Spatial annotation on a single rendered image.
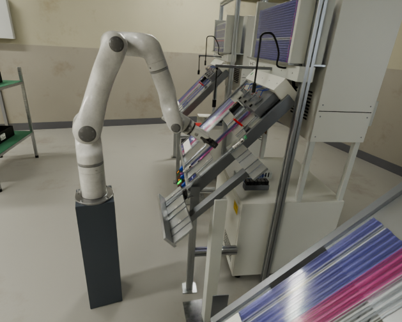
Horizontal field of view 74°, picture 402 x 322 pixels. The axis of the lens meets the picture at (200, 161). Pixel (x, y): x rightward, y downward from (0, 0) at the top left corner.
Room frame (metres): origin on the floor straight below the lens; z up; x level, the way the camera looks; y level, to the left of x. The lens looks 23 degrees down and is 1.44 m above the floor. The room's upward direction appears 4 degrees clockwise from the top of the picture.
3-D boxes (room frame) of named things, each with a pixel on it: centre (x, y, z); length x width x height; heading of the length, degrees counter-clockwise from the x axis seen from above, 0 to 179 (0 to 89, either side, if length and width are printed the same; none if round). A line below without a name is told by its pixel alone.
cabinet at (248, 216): (1.72, -0.52, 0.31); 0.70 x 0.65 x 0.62; 9
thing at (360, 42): (1.77, -0.85, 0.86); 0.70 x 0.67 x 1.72; 9
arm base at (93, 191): (1.19, 0.54, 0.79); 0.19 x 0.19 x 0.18
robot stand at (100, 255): (1.19, 0.54, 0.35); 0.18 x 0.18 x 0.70; 23
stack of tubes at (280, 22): (1.64, -0.41, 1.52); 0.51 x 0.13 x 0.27; 9
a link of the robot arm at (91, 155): (1.22, 0.55, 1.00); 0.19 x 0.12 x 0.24; 24
